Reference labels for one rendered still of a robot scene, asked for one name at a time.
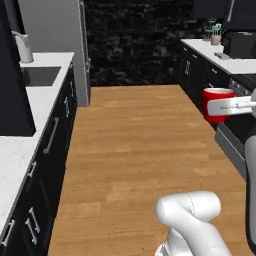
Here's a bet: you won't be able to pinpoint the potted green plant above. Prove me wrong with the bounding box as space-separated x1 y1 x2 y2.
209 22 228 47

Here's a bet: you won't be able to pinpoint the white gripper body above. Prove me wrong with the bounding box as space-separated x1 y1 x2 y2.
206 95 254 117

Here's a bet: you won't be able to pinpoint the black countertop appliance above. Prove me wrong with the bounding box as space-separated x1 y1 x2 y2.
221 31 256 60

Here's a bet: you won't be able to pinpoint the black wall cabinets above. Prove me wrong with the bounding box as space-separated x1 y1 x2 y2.
191 0 256 32

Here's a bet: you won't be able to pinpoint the silver drawer handle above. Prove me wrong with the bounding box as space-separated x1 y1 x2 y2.
27 161 38 178
0 218 16 248

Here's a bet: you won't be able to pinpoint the dark sink basin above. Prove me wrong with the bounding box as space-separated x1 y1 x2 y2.
21 66 63 88

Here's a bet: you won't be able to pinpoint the red cup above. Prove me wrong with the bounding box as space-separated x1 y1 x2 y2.
201 87 236 124

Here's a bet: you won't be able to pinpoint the black base cabinet run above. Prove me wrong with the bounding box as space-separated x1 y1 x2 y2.
0 61 79 256

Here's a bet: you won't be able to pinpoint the black wall cabinet door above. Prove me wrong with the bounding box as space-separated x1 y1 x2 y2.
0 0 37 137

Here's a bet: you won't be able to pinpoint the long silver dishwasher handle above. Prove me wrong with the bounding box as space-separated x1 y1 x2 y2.
42 116 60 155

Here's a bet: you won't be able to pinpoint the black cabinet run with handles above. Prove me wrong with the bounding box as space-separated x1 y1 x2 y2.
179 41 232 113

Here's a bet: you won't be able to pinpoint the small grey flat object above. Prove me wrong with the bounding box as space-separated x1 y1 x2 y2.
213 51 232 61

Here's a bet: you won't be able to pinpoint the grey fridge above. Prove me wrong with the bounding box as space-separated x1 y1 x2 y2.
17 0 92 108

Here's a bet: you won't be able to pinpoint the black oven with hob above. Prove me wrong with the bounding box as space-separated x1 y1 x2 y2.
214 74 256 180

